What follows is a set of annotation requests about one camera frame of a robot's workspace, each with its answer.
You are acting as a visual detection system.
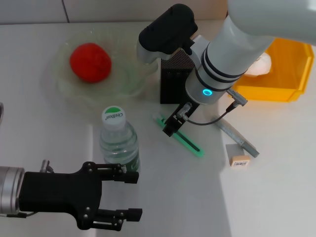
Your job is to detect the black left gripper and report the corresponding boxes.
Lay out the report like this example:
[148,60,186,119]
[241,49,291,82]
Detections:
[18,161,144,231]

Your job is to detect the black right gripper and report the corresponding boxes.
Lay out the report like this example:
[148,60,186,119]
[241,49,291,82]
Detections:
[162,101,200,138]

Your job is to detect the green utility knife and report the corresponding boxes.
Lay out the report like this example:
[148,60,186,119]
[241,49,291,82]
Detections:
[152,112,205,159]

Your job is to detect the clear green-label water bottle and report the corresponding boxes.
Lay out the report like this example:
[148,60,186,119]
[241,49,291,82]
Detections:
[99,105,141,174]

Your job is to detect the grey metal bar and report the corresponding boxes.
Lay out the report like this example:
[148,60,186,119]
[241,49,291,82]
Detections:
[211,115,260,158]

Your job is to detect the red ball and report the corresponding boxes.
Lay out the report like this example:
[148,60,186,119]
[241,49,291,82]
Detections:
[69,42,113,84]

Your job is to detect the white paper ball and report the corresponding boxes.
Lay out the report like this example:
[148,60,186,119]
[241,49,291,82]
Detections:
[245,52,273,77]

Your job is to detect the black mesh pen holder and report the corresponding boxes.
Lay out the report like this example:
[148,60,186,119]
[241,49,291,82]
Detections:
[159,48,198,105]

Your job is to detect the clear glass fruit plate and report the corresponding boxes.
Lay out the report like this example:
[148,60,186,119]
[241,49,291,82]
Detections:
[52,29,159,100]

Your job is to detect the small beige eraser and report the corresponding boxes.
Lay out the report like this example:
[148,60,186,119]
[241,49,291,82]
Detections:
[229,155,250,169]

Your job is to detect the yellow plastic bin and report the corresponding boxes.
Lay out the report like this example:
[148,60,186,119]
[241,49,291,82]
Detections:
[231,38,315,103]

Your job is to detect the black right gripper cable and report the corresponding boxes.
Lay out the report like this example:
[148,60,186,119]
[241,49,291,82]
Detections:
[176,88,248,127]

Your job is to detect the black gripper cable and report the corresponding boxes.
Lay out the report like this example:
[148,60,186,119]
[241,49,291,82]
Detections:
[176,88,248,127]
[5,159,54,218]

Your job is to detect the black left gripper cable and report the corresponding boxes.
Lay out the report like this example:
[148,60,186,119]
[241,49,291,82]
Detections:
[5,159,54,218]

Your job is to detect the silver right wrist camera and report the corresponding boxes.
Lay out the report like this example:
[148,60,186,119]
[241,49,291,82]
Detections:
[136,3,199,65]

